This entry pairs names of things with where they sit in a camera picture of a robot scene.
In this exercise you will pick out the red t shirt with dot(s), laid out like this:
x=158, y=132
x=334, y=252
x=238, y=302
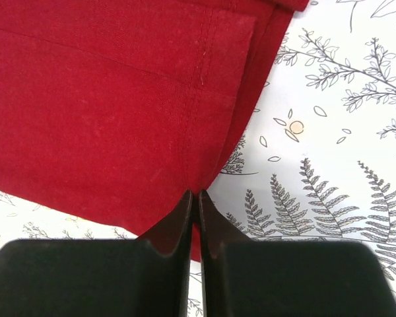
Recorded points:
x=111, y=110

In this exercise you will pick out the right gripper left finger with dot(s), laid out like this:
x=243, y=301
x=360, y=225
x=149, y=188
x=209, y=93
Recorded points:
x=145, y=276

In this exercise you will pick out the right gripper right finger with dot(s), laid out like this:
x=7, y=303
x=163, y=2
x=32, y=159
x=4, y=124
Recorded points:
x=243, y=277

